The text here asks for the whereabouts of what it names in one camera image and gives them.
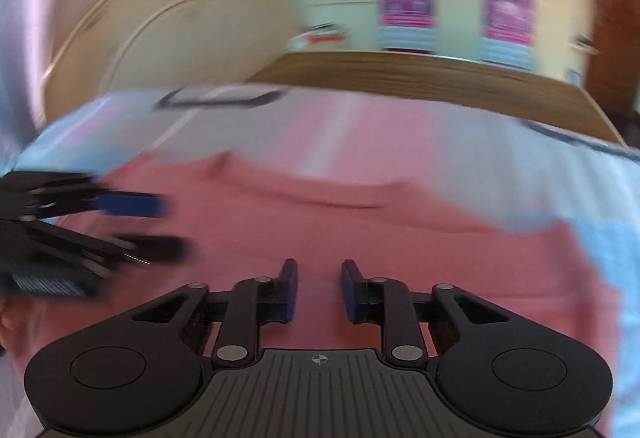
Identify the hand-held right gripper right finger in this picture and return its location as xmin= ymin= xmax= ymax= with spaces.
xmin=341 ymin=260 xmax=513 ymax=367

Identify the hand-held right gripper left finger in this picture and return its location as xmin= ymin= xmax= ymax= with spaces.
xmin=125 ymin=259 xmax=299 ymax=368

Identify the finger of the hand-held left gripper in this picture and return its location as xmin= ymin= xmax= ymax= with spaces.
xmin=0 ymin=170 xmax=168 ymax=221
xmin=0 ymin=218 xmax=196 ymax=279

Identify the pink knit sweater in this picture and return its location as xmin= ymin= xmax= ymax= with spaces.
xmin=0 ymin=152 xmax=623 ymax=438

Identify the patterned bedsheet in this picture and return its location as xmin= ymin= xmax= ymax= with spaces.
xmin=0 ymin=85 xmax=640 ymax=438

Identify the cream round headboard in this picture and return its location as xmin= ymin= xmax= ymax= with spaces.
xmin=42 ymin=0 xmax=301 ymax=119

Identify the pink and blue sheer curtain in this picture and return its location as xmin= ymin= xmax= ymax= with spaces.
xmin=0 ymin=0 xmax=66 ymax=154

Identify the wooden bed board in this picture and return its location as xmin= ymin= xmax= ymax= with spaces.
xmin=247 ymin=50 xmax=623 ymax=144

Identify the white and red box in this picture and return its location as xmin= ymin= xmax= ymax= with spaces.
xmin=292 ymin=21 xmax=351 ymax=51

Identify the purple calendar poster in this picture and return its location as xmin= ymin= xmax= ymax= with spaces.
xmin=481 ymin=0 xmax=534 ymax=69
xmin=379 ymin=0 xmax=434 ymax=52

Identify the brown wooden door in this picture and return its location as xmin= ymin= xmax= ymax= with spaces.
xmin=582 ymin=0 xmax=640 ymax=116

